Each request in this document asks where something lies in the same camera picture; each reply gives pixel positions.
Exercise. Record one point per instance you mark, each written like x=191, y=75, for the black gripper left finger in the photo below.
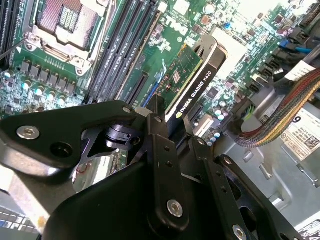
x=50, y=125

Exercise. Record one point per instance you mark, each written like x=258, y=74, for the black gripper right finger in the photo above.
x=225, y=195

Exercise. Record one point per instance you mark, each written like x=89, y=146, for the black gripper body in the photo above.
x=112, y=212

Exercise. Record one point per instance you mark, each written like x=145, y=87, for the green and black graphics card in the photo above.
x=200, y=85

